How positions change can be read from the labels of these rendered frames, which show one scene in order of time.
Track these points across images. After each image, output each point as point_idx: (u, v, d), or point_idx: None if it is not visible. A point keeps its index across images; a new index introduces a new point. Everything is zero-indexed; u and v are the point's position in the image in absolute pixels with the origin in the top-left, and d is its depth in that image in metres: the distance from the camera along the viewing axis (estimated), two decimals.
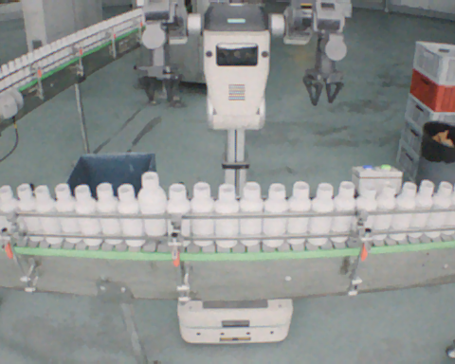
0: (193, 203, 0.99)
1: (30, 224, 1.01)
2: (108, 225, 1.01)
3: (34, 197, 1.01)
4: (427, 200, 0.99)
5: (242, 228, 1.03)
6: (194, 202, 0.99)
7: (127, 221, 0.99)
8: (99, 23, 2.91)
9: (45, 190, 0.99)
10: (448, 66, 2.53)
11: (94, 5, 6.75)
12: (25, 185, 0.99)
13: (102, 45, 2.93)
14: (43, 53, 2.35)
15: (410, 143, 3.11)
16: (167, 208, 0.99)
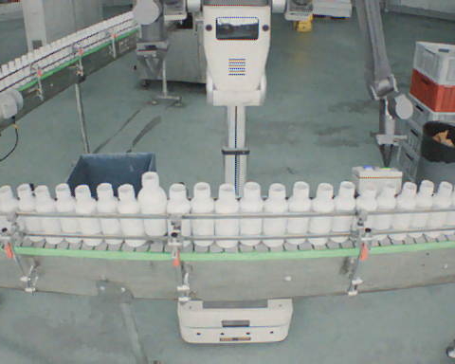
0: (193, 203, 0.99)
1: (30, 224, 1.01)
2: (108, 225, 1.01)
3: (34, 197, 1.01)
4: (427, 200, 0.99)
5: (242, 228, 1.03)
6: (194, 202, 0.99)
7: (127, 221, 0.99)
8: (99, 23, 2.91)
9: (45, 190, 0.99)
10: (448, 66, 2.53)
11: (94, 5, 6.75)
12: (25, 185, 0.99)
13: (102, 45, 2.93)
14: (43, 53, 2.35)
15: (410, 143, 3.11)
16: (167, 208, 0.99)
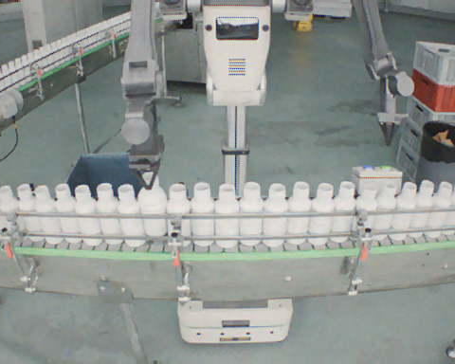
0: (193, 203, 0.99)
1: (30, 224, 1.01)
2: (108, 225, 1.01)
3: (34, 197, 1.01)
4: (427, 200, 0.99)
5: (242, 228, 1.03)
6: (194, 202, 0.99)
7: (127, 221, 0.99)
8: (99, 23, 2.91)
9: (45, 190, 0.99)
10: (448, 66, 2.53)
11: (94, 5, 6.75)
12: (25, 185, 0.99)
13: (102, 45, 2.93)
14: (43, 53, 2.35)
15: (410, 143, 3.11)
16: (167, 208, 0.99)
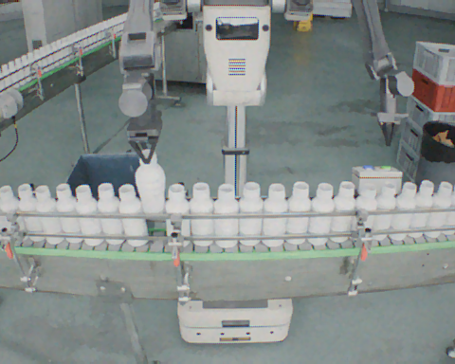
0: (192, 203, 0.99)
1: (31, 224, 1.01)
2: (110, 225, 1.01)
3: (35, 197, 1.01)
4: (427, 200, 0.99)
5: (242, 228, 1.03)
6: (193, 202, 0.99)
7: (128, 221, 0.99)
8: (99, 23, 2.91)
9: (46, 190, 0.99)
10: (448, 66, 2.53)
11: (94, 5, 6.75)
12: (25, 185, 0.99)
13: (102, 45, 2.93)
14: (43, 53, 2.35)
15: (410, 143, 3.11)
16: (166, 209, 0.99)
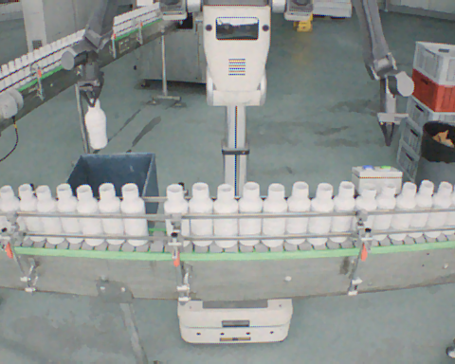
0: (191, 203, 0.99)
1: (32, 224, 1.01)
2: (111, 225, 1.01)
3: (35, 197, 1.01)
4: (427, 200, 0.99)
5: (241, 228, 1.03)
6: (192, 202, 0.99)
7: (131, 220, 1.00)
8: None
9: (47, 190, 0.99)
10: (448, 66, 2.53)
11: (94, 5, 6.75)
12: (26, 185, 0.99)
13: None
14: (43, 53, 2.35)
15: (410, 143, 3.11)
16: (165, 209, 0.99)
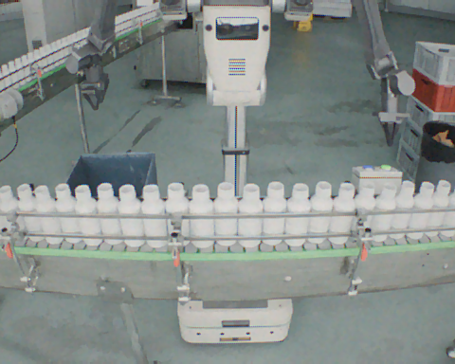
0: (167, 203, 1.00)
1: (31, 224, 1.01)
2: (109, 225, 1.01)
3: (34, 197, 1.01)
4: (409, 201, 0.99)
5: (216, 228, 1.03)
6: (168, 201, 1.00)
7: (125, 221, 0.99)
8: None
9: (45, 190, 0.99)
10: (448, 66, 2.53)
11: (94, 5, 6.75)
12: (24, 185, 0.99)
13: None
14: (43, 53, 2.35)
15: (410, 143, 3.11)
16: (142, 209, 0.98)
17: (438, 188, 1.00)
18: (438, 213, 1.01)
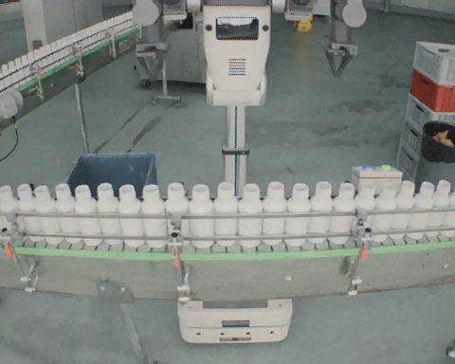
0: (167, 203, 1.00)
1: (31, 224, 1.01)
2: (109, 225, 1.01)
3: (34, 197, 1.01)
4: (409, 201, 0.99)
5: (216, 228, 1.03)
6: (168, 201, 1.00)
7: (125, 221, 0.99)
8: (99, 23, 2.91)
9: (45, 190, 0.99)
10: (448, 66, 2.53)
11: (94, 5, 6.75)
12: (24, 185, 0.99)
13: (102, 45, 2.93)
14: (43, 53, 2.35)
15: (410, 143, 3.11)
16: (142, 209, 0.98)
17: (438, 188, 1.00)
18: (438, 213, 1.01)
